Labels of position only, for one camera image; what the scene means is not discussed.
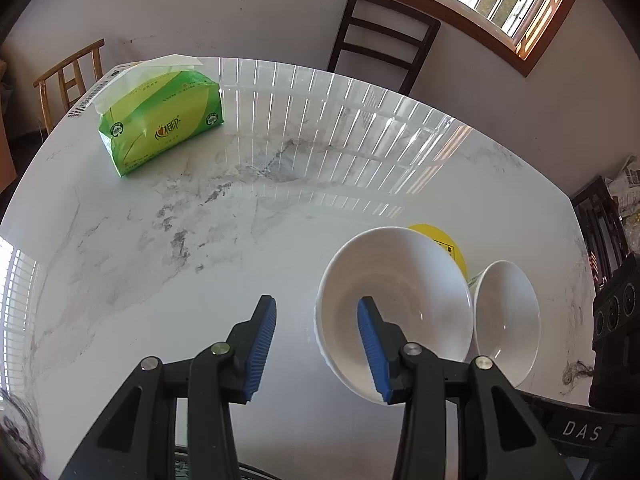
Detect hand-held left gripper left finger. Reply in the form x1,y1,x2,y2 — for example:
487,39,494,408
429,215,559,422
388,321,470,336
59,295,277,480

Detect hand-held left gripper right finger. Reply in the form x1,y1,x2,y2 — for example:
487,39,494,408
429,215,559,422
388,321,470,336
356,296,576,480

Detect white bowl with rabbit print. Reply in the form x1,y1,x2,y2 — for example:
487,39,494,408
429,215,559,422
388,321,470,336
314,227,473,405

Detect white bowl with cartoon print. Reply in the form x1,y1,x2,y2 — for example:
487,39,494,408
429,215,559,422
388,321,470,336
467,260,542,386

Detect dark thread tangle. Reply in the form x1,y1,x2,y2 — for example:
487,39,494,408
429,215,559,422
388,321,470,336
562,360,596,393

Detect yellow round object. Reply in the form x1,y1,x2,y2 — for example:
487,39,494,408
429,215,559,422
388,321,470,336
407,223,471,286

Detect newspapers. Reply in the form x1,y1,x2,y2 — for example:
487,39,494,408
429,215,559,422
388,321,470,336
602,154,640,226

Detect green tissue pack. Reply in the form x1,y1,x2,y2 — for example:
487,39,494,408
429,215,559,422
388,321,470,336
95,54,224,177

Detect dark wooden chair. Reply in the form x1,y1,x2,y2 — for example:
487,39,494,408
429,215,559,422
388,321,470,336
327,0,441,96

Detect light wooden chair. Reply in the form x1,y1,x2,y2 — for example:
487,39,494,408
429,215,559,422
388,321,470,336
34,39,106,136

